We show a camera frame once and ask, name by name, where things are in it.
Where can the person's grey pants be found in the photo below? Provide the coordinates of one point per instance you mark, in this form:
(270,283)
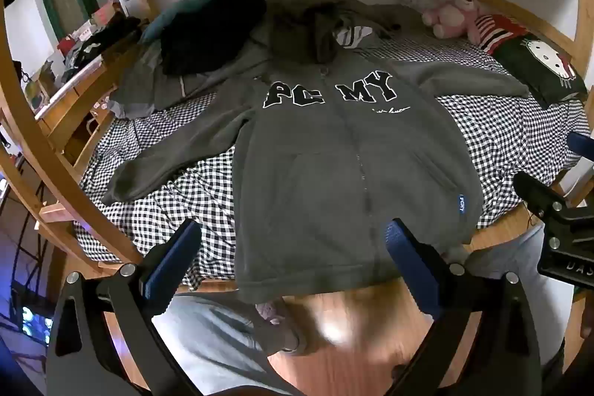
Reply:
(209,331)

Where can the fuzzy slipper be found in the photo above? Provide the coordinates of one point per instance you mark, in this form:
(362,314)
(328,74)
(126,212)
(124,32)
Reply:
(278,321)

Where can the red striped cushion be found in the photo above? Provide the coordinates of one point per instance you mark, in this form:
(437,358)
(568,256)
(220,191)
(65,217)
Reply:
(492,32)

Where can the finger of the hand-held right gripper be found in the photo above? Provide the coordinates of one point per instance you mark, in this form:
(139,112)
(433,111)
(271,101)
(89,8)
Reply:
(582,144)
(538,192)

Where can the olive clothing pile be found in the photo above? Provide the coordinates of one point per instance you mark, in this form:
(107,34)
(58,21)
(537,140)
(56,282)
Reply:
(297,29)

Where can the checkered bed sheet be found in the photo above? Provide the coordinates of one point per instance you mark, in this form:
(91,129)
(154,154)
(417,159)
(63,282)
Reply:
(487,136)

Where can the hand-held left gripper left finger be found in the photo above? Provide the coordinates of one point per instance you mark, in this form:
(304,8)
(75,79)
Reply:
(169,266)

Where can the black clothing pile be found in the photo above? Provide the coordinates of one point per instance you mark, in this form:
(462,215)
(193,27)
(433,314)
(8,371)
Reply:
(209,29)

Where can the white striped garment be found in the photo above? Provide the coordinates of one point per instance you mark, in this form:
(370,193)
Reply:
(352,36)

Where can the black cat print pillow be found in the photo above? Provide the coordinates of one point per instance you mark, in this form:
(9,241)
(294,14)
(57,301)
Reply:
(533,66)

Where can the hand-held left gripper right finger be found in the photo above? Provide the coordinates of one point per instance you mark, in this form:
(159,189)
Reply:
(408,257)

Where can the wooden desk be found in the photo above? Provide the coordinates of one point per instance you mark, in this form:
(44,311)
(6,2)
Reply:
(69,108)

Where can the pink plush toy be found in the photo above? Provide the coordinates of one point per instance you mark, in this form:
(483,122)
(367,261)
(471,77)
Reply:
(448,18)

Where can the teal pillow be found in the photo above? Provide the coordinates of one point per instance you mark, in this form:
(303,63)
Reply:
(171,13)

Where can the grey zip hoodie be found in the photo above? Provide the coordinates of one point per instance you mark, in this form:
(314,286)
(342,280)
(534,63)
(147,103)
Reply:
(315,173)

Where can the wooden bunk bed frame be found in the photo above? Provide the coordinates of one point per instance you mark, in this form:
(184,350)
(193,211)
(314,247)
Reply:
(28,145)

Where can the grey garment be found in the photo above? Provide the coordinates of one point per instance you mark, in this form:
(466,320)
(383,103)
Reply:
(148,85)

